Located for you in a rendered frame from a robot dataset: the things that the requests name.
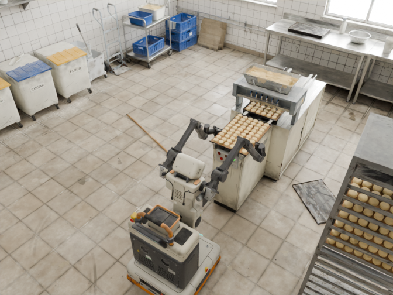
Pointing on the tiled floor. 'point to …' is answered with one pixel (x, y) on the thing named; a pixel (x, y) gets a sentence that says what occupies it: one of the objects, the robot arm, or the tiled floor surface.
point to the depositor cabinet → (289, 130)
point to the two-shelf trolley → (147, 38)
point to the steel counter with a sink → (339, 40)
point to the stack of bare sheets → (316, 199)
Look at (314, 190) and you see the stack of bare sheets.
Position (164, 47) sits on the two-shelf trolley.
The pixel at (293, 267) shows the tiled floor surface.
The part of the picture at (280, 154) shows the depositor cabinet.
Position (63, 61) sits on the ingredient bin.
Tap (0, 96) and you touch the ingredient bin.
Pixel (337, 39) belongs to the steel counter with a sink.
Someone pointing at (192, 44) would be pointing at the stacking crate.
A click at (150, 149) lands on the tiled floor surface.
